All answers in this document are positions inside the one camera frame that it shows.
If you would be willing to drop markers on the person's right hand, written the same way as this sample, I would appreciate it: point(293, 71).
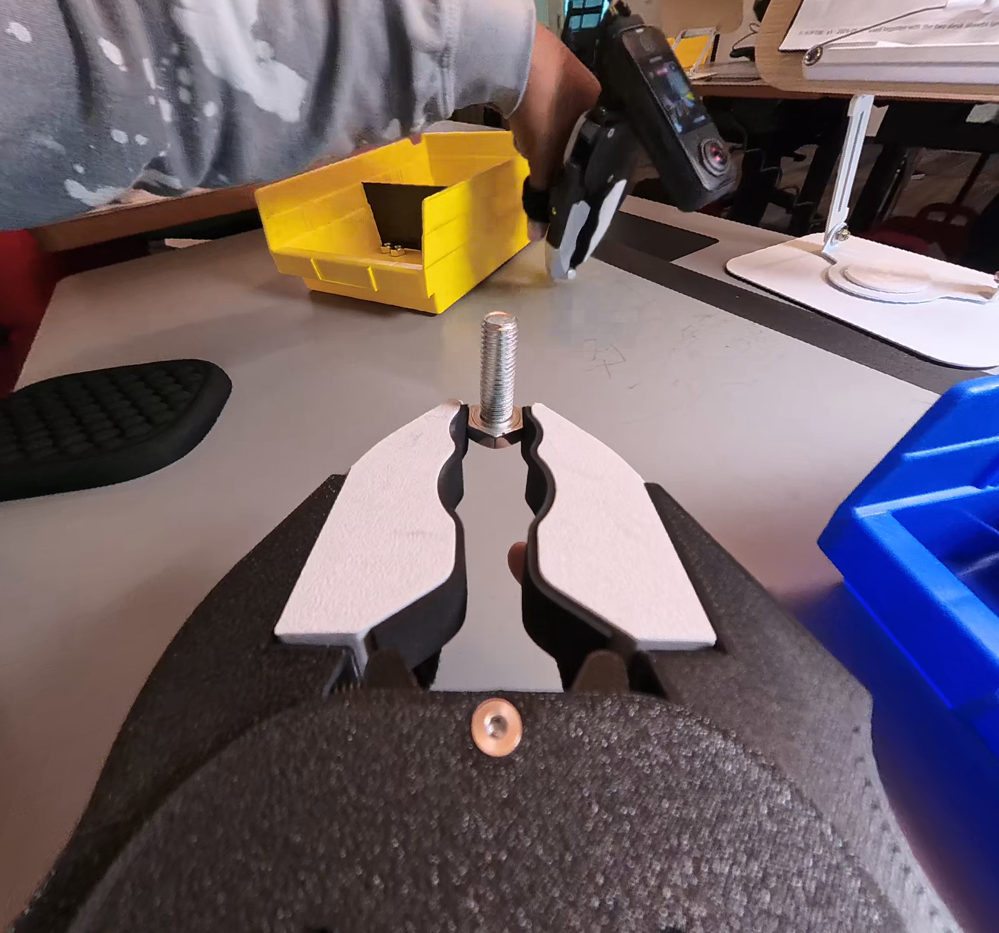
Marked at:
point(520, 562)

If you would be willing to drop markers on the person's left forearm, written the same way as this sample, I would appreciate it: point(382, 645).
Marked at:
point(234, 51)

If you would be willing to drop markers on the white document stand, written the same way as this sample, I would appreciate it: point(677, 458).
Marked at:
point(897, 301)

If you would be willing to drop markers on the yellow plastic bin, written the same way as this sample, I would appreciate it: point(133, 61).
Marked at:
point(343, 207)

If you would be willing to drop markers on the blue plastic bin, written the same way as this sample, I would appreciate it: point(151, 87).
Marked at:
point(921, 496)

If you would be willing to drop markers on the silver hex bolt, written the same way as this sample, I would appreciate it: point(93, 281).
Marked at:
point(499, 371)

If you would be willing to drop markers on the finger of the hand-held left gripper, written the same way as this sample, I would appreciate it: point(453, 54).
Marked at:
point(574, 239)
point(607, 211)

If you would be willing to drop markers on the background wooden desk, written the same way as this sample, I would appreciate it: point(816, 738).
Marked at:
point(741, 87)

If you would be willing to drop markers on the person's left hand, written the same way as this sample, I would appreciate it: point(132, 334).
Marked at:
point(554, 106)

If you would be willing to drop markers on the small yellow bin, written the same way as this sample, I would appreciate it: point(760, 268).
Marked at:
point(687, 51)

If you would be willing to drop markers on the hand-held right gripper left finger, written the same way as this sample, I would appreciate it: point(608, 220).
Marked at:
point(382, 543)

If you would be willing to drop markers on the black textured pad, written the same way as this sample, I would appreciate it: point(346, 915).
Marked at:
point(101, 418)

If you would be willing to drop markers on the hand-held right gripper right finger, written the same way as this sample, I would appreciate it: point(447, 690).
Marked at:
point(616, 551)

